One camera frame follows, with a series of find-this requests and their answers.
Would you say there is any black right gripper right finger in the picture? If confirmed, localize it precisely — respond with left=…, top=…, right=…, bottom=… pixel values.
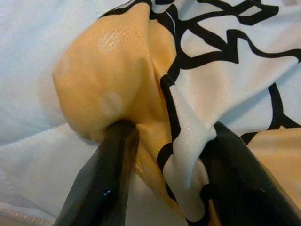
left=199, top=121, right=301, bottom=226

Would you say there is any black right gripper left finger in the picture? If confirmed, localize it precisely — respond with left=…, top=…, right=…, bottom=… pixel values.
left=54, top=119, right=141, bottom=226

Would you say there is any yellow egg print quilt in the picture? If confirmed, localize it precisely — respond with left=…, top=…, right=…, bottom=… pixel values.
left=52, top=0, right=301, bottom=226

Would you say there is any white quilted mattress pad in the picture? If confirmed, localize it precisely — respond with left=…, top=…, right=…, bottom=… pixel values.
left=0, top=0, right=189, bottom=226

